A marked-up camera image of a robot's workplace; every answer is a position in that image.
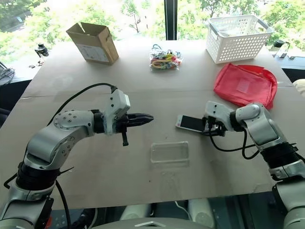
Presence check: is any clear plastic phone case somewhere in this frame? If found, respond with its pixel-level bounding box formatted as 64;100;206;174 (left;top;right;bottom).
150;140;191;168

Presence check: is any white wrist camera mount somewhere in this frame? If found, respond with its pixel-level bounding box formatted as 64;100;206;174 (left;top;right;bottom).
204;100;235;125
102;89;132;137

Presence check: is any black device with clear bottle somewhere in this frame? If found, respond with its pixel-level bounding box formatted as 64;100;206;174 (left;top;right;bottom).
271;39;296;60

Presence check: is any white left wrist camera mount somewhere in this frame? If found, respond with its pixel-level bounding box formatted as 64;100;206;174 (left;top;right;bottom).
102;89;132;137

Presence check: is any open brown cardboard box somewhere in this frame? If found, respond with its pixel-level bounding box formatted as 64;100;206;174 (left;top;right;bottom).
65;21;120;65

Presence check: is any white rounded robot leg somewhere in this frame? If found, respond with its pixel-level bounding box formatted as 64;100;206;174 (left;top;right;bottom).
119;203;158;221
187;198;221;222

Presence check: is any red fabric pouch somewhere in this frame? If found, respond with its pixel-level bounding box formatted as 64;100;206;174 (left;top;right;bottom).
213;62;278;110

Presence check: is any dark window frame post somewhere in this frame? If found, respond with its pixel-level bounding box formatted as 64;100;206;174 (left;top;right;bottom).
163;0;178;41

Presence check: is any white smartphone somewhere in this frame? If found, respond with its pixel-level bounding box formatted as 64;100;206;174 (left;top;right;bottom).
175;114;205;132

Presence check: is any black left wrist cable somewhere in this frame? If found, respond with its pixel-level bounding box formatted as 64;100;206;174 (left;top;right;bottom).
46;83;119;127

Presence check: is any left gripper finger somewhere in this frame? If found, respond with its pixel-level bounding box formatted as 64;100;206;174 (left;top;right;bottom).
130;119;154;127
130;114;154;121

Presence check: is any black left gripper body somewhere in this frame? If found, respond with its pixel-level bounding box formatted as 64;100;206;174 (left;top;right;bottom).
113;114;132;147

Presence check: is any black left shoulder cable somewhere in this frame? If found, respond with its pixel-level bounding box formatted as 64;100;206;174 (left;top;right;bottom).
54;177;71;229

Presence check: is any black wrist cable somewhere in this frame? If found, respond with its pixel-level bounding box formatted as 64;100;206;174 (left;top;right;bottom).
206;116;263;160
46;83;119;127

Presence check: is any small black camera stand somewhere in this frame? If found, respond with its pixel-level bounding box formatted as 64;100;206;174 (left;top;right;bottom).
28;42;50;69

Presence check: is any white perforated plastic basket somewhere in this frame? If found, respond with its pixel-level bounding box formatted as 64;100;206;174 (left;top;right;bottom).
205;17;275;64

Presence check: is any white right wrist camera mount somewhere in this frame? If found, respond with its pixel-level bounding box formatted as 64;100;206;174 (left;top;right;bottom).
204;100;235;125

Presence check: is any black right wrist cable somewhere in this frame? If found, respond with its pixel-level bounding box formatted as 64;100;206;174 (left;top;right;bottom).
206;116;263;160

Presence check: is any white cloth lump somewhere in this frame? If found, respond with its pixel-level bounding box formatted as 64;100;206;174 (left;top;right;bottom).
292;79;305;102

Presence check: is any grey cable bundle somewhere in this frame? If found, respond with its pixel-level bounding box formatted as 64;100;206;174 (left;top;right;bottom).
0;62;16;85

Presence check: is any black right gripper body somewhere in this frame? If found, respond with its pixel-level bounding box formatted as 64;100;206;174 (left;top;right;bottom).
206;115;227;138

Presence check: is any clear bag of colourful items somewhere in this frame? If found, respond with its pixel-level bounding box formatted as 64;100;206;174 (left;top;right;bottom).
149;43;183;72

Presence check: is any thin white cable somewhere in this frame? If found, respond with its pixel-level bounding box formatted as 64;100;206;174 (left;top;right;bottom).
174;200;193;221

